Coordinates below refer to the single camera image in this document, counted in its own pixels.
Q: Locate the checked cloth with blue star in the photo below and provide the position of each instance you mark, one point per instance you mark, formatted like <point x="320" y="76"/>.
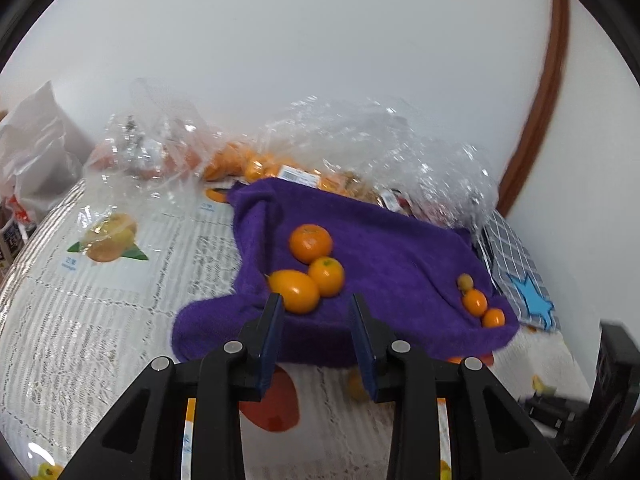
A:
<point x="520" y="270"/>

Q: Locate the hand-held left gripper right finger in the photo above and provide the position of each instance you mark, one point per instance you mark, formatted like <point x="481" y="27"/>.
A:
<point x="362" y="345"/>

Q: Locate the white plastic bag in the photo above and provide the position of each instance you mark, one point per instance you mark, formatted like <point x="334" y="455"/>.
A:
<point x="35" y="155"/>

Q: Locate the oval yellow-orange citrus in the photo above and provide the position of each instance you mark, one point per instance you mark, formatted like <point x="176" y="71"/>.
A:
<point x="296" y="292"/>

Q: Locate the purple towel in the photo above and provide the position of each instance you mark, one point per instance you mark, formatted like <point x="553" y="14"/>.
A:
<point x="400" y="270"/>

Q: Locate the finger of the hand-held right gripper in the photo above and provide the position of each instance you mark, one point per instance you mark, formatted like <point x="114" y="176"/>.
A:
<point x="555" y="410"/>

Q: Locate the small pale round fruit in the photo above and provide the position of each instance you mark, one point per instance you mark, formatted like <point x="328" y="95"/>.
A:
<point x="465" y="281"/>

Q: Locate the fruit-printed tablecloth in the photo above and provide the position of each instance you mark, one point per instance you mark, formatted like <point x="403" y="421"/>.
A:
<point x="100" y="335"/>

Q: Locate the brown wooden door frame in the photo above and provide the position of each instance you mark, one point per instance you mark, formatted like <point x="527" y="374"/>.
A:
<point x="542" y="110"/>

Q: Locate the pile of bagged oranges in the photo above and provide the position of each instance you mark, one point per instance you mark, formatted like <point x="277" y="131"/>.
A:
<point x="255" y="165"/>

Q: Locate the pile of reddish fruits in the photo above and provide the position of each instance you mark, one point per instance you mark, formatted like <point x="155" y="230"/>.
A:
<point x="150" y="167"/>

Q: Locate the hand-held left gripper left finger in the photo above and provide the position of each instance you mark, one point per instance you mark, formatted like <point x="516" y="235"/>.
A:
<point x="270" y="345"/>

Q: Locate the small orange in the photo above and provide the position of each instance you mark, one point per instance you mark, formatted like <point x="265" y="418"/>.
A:
<point x="474" y="302"/>
<point x="493" y="318"/>

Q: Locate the clear plastic bag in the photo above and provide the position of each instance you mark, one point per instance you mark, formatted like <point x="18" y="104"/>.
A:
<point x="445" y="180"/>
<point x="325" y="135"/>
<point x="150" y="135"/>

